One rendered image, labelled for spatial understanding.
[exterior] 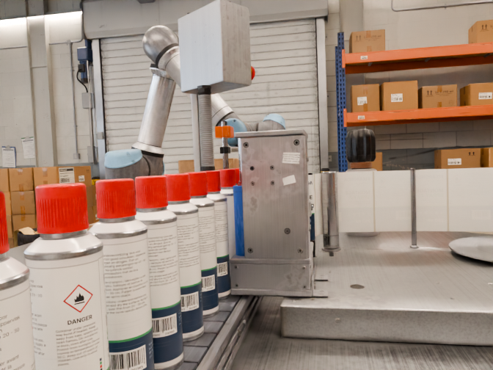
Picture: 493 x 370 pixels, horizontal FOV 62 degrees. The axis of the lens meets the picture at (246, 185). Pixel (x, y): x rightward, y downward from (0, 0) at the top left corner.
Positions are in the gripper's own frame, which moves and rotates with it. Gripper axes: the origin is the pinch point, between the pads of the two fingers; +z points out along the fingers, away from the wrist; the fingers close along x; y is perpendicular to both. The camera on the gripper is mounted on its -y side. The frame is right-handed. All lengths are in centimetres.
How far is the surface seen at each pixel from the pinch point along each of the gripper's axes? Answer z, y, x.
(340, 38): -305, 38, 228
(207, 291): 35, 2, -56
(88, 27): -381, -295, 238
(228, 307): 36, 4, -51
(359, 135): -17.4, 27.9, -14.5
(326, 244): 15.0, 18.4, -18.3
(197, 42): -28, -11, -43
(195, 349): 43, 3, -63
